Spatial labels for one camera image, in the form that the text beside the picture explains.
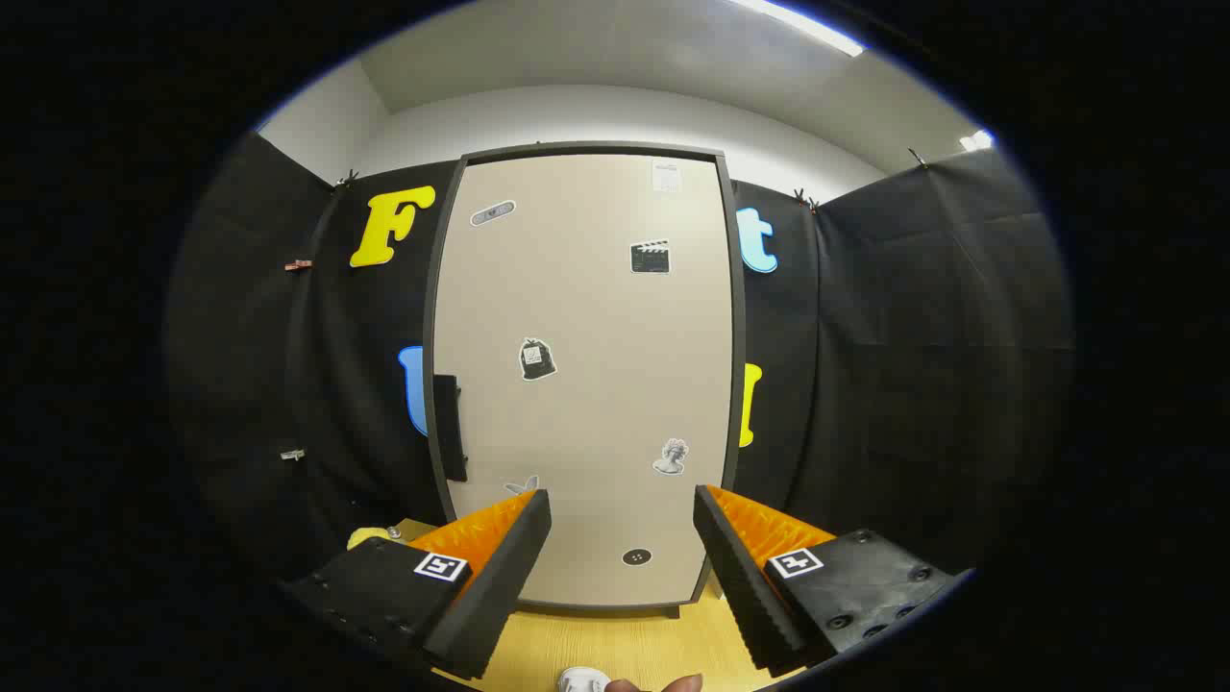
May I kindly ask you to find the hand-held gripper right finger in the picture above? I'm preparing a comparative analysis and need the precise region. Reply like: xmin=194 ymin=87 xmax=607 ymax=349
xmin=694 ymin=485 xmax=972 ymax=674

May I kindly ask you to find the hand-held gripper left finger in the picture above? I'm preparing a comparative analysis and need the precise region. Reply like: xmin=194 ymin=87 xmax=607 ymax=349
xmin=279 ymin=489 xmax=554 ymax=680

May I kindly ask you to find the black door handle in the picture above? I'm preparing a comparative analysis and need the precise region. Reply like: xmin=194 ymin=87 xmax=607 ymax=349
xmin=432 ymin=375 xmax=469 ymax=483

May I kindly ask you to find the black backdrop cloth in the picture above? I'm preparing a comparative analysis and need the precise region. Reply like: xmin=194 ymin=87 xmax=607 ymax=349
xmin=163 ymin=130 xmax=1075 ymax=616

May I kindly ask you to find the ceiling light strip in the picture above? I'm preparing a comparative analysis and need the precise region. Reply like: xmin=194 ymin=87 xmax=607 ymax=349
xmin=730 ymin=0 xmax=866 ymax=57

